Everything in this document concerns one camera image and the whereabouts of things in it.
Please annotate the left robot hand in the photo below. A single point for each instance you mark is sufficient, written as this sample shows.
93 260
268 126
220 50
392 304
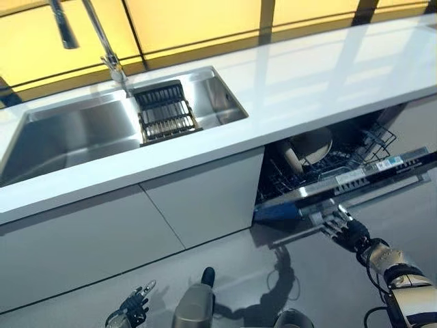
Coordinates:
136 305

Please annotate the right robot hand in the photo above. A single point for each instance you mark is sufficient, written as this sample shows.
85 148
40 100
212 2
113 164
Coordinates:
353 234

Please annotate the beige round plate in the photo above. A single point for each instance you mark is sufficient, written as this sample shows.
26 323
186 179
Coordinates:
315 143
293 159

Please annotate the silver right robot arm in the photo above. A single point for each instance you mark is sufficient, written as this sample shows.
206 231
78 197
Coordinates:
406 294

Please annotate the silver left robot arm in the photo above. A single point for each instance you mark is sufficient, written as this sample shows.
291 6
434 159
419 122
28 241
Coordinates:
117 321

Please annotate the white cabinet door beside dishwasher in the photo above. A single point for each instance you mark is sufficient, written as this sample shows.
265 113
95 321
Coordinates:
416 123

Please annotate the wide white cabinet door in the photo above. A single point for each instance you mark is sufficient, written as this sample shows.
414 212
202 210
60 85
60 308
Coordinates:
85 246

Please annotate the right robot leg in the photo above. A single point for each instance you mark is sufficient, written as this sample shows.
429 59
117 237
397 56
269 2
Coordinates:
293 319

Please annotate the narrow white cabinet door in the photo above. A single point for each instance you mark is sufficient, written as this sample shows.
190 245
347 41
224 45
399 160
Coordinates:
205 198

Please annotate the stainless steel kitchen sink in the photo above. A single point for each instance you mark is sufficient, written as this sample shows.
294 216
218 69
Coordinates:
78 133

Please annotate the black dish drying rack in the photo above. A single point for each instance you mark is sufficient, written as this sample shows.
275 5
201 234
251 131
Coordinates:
167 116

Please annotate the chrome gooseneck kitchen faucet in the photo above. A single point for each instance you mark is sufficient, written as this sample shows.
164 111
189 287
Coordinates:
99 30

